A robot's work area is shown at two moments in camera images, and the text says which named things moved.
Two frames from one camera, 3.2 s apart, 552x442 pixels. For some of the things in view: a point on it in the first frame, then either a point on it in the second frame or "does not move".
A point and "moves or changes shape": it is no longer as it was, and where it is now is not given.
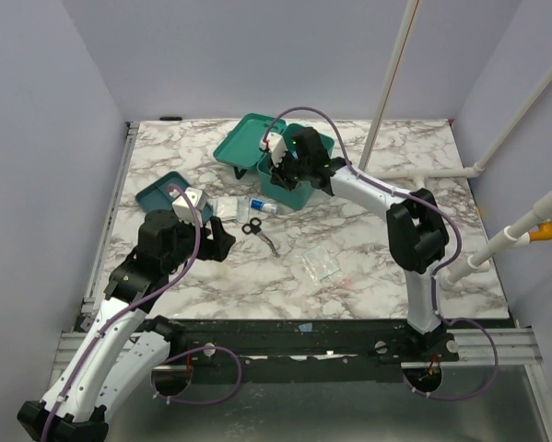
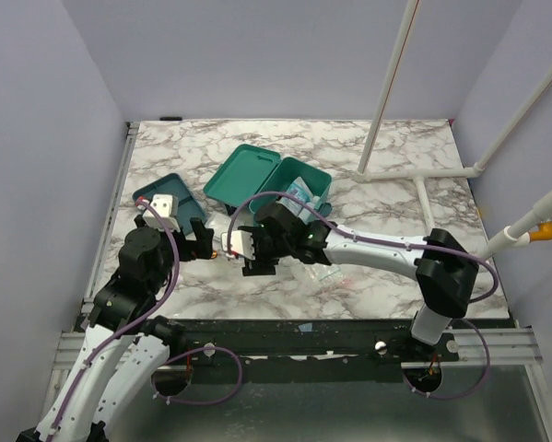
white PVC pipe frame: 480,260 does not move
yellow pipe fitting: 548,232 does not move
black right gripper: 287,168 -> 261,246
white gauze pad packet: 227,208 moves or changes shape
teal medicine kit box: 242,148 -> 255,170
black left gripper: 218,248 does not move
